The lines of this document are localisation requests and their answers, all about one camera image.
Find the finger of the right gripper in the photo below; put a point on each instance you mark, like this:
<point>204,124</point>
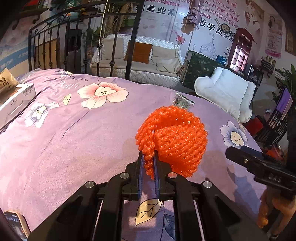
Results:
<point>252,152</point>

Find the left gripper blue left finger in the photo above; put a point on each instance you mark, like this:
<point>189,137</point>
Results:
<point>140,173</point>

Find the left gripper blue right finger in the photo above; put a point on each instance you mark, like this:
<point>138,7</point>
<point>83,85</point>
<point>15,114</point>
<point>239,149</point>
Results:
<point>156,176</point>

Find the orange foam fruit net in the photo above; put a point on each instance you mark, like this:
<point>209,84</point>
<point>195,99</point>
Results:
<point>177,135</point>

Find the clear green plastic wrapper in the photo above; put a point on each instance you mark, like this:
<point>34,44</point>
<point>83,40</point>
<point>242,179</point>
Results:
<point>182,102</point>

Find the person's right hand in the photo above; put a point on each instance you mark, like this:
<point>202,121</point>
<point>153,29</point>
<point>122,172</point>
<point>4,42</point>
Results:
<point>271,199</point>

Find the red heater box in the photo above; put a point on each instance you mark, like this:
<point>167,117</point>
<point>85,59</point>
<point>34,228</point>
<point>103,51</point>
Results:
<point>253,126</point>

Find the purple hanging towel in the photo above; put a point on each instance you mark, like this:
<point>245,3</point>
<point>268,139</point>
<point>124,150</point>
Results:
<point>284,104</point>

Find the white cushioned lounge chair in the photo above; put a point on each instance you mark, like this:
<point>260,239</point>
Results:
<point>228,91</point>

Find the purple floral bed sheet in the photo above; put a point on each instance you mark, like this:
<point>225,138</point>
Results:
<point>57,145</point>

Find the green potted plant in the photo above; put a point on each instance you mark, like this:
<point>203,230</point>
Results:
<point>285,79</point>

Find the white wicker sofa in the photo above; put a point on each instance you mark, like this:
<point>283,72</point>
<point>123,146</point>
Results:
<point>154,61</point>

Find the red phone booth cabinet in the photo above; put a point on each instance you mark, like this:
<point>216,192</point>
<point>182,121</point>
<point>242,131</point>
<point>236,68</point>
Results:
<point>240,50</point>

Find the brown sofa cushion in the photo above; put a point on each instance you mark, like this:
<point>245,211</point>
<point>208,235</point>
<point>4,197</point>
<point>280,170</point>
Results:
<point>141,52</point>

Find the smartphone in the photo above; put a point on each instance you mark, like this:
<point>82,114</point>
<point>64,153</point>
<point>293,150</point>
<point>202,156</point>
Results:
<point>18,223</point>

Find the white cardboard box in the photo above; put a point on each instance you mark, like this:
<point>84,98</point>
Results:
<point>15,100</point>

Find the black iron bed frame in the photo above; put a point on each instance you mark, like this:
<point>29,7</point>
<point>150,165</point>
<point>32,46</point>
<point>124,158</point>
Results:
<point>70,38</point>

